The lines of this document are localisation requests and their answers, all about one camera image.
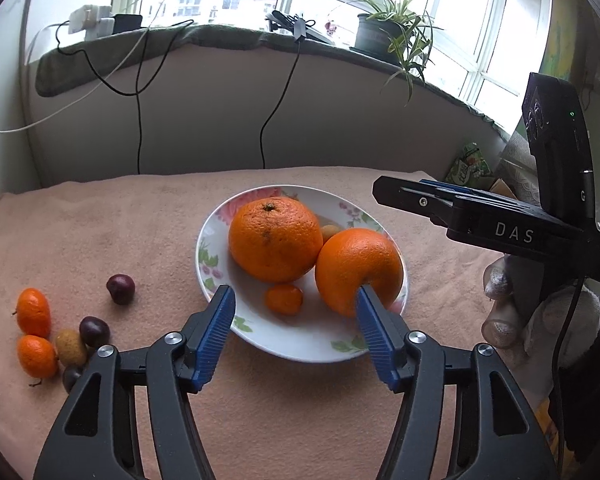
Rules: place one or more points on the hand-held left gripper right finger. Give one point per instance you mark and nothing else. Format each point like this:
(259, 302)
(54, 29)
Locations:
(375, 330)

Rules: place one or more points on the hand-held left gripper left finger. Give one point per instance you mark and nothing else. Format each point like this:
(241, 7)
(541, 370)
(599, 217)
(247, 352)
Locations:
(215, 335)

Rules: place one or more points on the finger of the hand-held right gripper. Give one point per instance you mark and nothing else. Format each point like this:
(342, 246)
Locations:
(410, 199)
(450, 187)

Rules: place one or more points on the large smooth orange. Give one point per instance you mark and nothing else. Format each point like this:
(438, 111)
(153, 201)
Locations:
(360, 265)

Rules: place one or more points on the floral ceramic plate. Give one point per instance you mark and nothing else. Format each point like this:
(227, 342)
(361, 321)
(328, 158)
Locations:
(290, 330)

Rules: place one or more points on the small orange kumquat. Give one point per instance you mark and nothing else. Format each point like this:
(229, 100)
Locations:
(283, 300)
(36, 356)
(33, 312)

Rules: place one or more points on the brown longan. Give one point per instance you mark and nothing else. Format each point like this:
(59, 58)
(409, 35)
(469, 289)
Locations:
(71, 347)
(329, 232)

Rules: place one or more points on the dark chestnut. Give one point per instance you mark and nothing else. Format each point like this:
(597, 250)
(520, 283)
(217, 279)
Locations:
(120, 289)
(71, 378)
(94, 331)

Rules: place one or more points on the orange with stem end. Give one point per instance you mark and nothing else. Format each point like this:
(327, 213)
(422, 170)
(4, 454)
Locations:
(275, 245)

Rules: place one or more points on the person's right hand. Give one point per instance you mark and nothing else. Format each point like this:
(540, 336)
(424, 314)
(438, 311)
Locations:
(500, 327)

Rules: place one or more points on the green plastic bag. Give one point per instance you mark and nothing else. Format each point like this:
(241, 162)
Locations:
(467, 165)

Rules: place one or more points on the white lace cloth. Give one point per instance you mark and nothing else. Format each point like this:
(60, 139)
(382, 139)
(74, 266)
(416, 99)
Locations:
(517, 160)

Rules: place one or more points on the peach towel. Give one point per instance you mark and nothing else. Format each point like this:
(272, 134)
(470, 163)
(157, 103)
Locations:
(155, 220)

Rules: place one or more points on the potted spider plant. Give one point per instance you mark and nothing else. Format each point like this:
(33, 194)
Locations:
(377, 35)

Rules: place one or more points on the black clip device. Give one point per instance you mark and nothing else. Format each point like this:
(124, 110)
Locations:
(300, 27)

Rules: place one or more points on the grey windowsill cloth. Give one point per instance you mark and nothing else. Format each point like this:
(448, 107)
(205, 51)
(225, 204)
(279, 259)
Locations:
(220, 35)

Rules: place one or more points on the black power adapter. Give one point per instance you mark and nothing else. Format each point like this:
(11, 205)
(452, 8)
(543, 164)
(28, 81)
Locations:
(126, 23)

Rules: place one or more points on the white power adapters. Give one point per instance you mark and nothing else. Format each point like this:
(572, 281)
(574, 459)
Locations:
(92, 19)

